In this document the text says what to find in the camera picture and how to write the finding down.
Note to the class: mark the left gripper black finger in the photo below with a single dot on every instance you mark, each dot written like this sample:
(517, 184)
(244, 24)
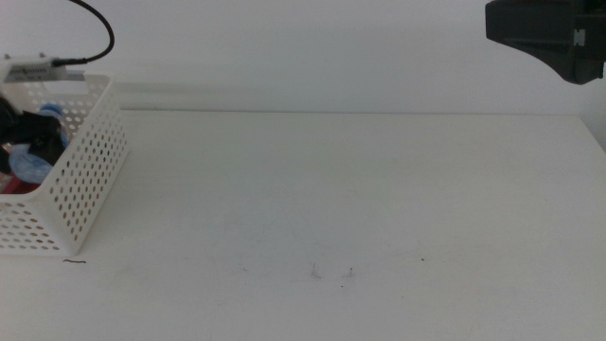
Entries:
(45, 137)

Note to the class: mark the clear water bottle blue cap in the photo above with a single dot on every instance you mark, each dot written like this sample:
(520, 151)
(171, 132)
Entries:
(28, 166)

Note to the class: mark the red soda can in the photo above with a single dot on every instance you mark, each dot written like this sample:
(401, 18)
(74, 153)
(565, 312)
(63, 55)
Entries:
(21, 187)

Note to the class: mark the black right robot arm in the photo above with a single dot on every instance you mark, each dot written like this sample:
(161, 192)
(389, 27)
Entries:
(544, 23)

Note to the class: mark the white perforated plastic basket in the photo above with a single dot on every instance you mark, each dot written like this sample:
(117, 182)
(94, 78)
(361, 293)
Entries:
(78, 246)

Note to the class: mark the thin black thread piece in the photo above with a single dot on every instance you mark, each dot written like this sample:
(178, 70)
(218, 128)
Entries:
(75, 261)

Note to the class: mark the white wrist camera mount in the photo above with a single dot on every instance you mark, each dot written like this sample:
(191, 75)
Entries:
(33, 72)

